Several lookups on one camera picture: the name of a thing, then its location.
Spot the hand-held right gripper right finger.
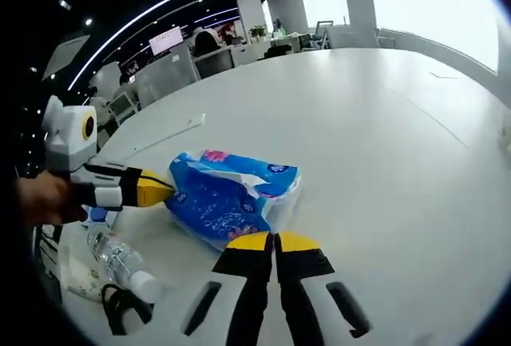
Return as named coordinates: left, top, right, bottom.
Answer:
left=275, top=230, right=394, bottom=346

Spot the white frame chair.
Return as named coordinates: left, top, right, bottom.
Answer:
left=109, top=93, right=140, bottom=125

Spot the clear water bottle red label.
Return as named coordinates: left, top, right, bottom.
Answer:
left=85, top=228, right=163, bottom=304

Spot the curved ceiling light strip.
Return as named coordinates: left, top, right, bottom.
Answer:
left=67, top=0, right=292, bottom=91

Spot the black cable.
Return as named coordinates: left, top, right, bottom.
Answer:
left=100, top=281, right=155, bottom=336

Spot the person's left hand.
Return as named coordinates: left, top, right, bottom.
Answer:
left=15, top=171, right=96, bottom=227

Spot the green potted plant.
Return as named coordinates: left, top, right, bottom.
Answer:
left=248, top=24, right=268, bottom=42

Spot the square ceiling panel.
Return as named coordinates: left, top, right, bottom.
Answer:
left=42, top=34, right=91, bottom=82

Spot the white table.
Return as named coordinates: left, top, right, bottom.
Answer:
left=59, top=48, right=511, bottom=346

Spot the wall screen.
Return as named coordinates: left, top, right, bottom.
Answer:
left=149, top=28, right=184, bottom=55

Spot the white power strip panel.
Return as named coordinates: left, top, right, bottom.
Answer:
left=131, top=113, right=207, bottom=154

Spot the blue tissue packet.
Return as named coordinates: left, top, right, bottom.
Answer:
left=164, top=149, right=301, bottom=253

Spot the wide window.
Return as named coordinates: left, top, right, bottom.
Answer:
left=369, top=0, right=500, bottom=75

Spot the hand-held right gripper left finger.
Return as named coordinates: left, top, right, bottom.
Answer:
left=167, top=230, right=276, bottom=346

